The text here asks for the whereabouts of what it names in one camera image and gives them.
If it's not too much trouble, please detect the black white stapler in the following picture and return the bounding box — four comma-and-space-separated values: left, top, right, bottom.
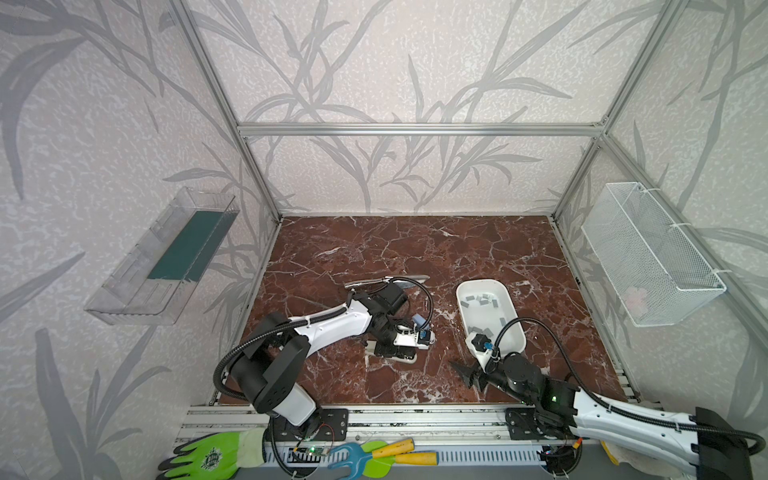
365, 340, 417, 364

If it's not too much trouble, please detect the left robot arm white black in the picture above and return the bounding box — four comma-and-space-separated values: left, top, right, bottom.
213, 279, 418, 431

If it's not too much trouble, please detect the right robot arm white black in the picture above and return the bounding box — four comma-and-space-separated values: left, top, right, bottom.
450, 353, 766, 479

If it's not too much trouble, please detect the white plastic tray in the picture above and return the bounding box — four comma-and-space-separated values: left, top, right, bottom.
456, 279, 518, 371

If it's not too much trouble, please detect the white knit work glove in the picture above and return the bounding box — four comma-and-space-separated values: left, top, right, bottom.
601, 441, 670, 478

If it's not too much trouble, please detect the pink object in basket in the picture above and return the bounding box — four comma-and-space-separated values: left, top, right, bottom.
622, 286, 649, 321

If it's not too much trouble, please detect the green black work glove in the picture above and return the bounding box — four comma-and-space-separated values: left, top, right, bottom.
157, 428, 266, 480

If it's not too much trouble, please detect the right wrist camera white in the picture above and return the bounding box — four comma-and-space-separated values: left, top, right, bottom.
468, 332, 494, 354

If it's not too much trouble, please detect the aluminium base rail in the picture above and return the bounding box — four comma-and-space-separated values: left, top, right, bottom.
174, 404, 567, 467

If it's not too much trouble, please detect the green trowel yellow handle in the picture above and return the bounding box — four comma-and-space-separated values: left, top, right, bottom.
363, 446, 439, 479

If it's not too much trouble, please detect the white wire mesh basket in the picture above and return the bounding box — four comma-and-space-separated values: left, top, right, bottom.
582, 182, 727, 327

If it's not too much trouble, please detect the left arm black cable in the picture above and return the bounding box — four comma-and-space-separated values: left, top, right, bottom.
212, 275, 436, 403

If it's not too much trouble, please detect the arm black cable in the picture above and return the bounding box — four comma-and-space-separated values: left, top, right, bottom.
212, 275, 436, 403
489, 316, 768, 457

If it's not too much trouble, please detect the clear acrylic wall shelf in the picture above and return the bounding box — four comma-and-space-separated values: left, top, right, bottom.
85, 187, 240, 326

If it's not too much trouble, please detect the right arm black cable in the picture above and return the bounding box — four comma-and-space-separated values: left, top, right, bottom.
489, 316, 768, 457

